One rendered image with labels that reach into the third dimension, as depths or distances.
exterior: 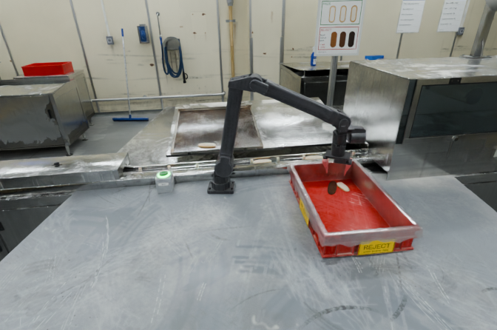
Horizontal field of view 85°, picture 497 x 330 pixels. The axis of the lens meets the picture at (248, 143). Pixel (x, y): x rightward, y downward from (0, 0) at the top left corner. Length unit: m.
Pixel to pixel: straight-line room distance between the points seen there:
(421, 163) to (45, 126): 3.75
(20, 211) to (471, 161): 2.16
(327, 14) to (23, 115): 3.41
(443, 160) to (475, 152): 0.16
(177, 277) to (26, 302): 0.41
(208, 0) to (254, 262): 4.42
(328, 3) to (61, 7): 4.23
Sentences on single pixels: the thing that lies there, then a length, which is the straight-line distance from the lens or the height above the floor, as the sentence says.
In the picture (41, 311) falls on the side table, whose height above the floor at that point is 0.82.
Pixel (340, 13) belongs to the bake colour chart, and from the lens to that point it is 2.18.
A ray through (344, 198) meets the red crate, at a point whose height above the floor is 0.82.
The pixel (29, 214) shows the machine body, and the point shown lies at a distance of 1.68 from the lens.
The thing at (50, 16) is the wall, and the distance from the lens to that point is 5.50.
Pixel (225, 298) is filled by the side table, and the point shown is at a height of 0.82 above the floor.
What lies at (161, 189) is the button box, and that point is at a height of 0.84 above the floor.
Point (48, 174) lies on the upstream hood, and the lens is 1.51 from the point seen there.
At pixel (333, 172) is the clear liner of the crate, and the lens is 1.35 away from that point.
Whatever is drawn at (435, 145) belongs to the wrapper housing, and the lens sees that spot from 1.52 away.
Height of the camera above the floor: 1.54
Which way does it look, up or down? 25 degrees down
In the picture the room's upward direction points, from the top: 1 degrees counter-clockwise
